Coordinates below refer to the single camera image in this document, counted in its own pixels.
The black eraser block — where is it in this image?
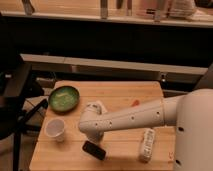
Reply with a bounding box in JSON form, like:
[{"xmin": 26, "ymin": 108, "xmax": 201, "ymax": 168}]
[{"xmin": 82, "ymin": 141, "xmax": 106, "ymax": 160}]

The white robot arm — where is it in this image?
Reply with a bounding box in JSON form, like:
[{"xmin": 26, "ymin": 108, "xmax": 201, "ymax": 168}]
[{"xmin": 78, "ymin": 89, "xmax": 213, "ymax": 171}]

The white sponge block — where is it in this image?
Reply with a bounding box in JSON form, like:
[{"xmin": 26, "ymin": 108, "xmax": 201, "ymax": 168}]
[{"xmin": 91, "ymin": 101, "xmax": 107, "ymax": 114}]

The clear plastic cup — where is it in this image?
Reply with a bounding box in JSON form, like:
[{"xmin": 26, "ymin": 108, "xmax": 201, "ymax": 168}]
[{"xmin": 44, "ymin": 118, "xmax": 65, "ymax": 142}]

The green bowl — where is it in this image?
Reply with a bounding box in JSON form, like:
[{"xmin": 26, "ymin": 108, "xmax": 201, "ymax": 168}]
[{"xmin": 48, "ymin": 86, "xmax": 80, "ymax": 112}]

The orange carrot toy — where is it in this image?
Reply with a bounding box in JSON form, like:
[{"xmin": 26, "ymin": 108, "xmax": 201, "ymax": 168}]
[{"xmin": 131, "ymin": 100, "xmax": 140, "ymax": 107}]

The black office chair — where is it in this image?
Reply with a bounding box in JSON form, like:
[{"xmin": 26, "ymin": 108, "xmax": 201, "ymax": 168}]
[{"xmin": 0, "ymin": 50, "xmax": 48, "ymax": 157}]

